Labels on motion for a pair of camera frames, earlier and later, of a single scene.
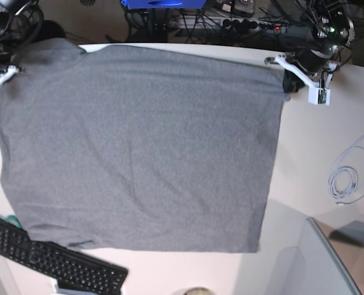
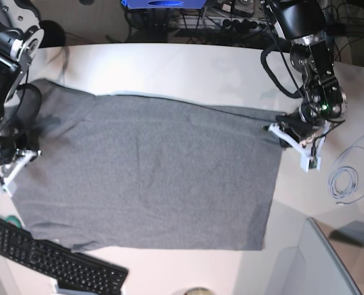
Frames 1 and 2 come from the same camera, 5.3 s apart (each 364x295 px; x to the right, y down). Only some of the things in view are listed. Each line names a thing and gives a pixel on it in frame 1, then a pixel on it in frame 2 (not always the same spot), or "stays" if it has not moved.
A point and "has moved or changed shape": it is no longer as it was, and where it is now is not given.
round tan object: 198,291 stays
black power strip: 234,24 stays
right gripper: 312,61 -> 301,124
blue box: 164,3 stays
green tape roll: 11,217 stays
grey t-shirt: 121,147 has moved or changed shape
